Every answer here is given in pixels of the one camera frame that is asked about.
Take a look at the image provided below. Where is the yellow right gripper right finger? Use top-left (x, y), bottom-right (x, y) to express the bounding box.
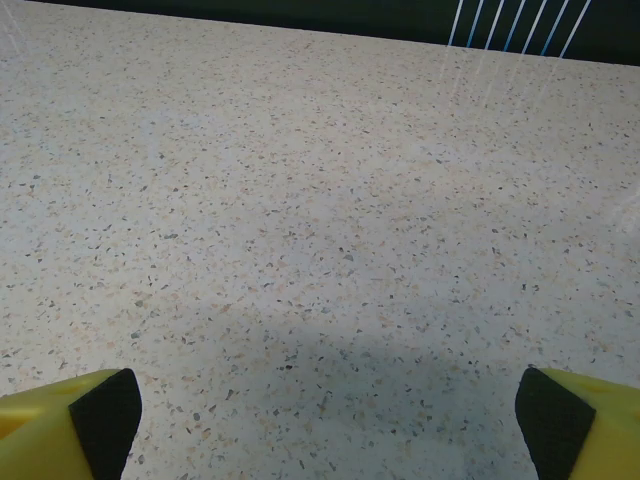
top-left (514, 367), bottom-right (640, 480)

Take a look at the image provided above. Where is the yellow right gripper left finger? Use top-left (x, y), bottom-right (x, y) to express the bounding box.
top-left (0, 368), bottom-right (146, 480)

